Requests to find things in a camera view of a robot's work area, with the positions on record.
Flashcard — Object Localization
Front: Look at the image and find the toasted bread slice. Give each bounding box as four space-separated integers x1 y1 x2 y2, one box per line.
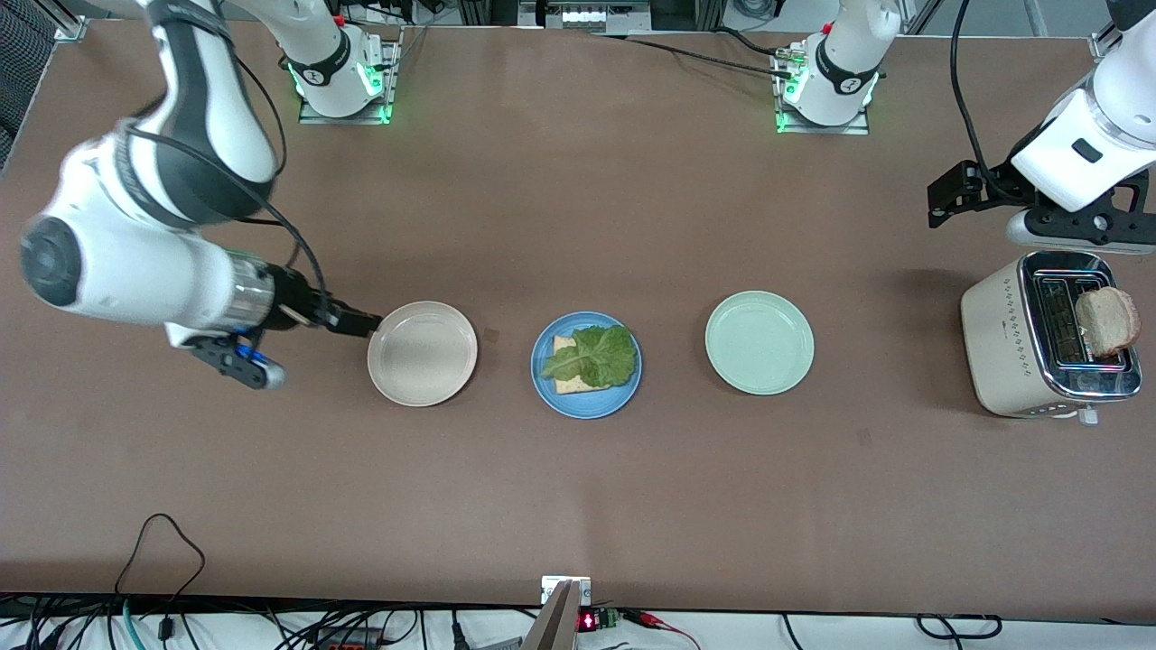
552 334 617 395
1075 286 1142 359

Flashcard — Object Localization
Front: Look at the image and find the green lettuce leaf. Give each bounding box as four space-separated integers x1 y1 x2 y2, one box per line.
539 325 639 389

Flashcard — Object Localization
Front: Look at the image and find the beige plate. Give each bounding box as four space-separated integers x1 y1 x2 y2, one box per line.
367 301 479 408

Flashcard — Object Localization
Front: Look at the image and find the light green plate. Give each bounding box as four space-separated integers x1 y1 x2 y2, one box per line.
704 290 816 396

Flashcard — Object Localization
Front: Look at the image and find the blue plate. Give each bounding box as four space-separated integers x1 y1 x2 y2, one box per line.
531 311 644 421

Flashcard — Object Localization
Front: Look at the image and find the cream and chrome toaster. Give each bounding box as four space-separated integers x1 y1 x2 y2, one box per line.
960 251 1144 425

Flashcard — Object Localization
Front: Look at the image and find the dark patterned chair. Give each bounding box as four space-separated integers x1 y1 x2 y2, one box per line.
0 0 57 169

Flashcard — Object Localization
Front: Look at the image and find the grey electronics box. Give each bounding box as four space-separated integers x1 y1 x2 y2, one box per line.
518 0 653 33

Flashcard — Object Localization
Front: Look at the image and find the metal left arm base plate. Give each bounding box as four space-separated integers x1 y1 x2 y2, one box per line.
775 47 873 136

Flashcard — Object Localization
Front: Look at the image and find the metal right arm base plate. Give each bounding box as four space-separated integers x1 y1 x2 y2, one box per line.
298 25 400 125

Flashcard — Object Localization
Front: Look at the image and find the black cable to arm base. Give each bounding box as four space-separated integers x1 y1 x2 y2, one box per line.
592 31 796 79

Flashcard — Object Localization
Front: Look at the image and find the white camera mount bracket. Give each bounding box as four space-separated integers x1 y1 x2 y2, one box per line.
541 575 592 606

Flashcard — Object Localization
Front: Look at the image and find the black looped cable with ferrite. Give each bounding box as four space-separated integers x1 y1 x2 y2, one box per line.
113 513 209 644

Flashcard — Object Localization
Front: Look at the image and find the grey metal camera bar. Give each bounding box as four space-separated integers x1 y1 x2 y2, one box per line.
522 580 582 650

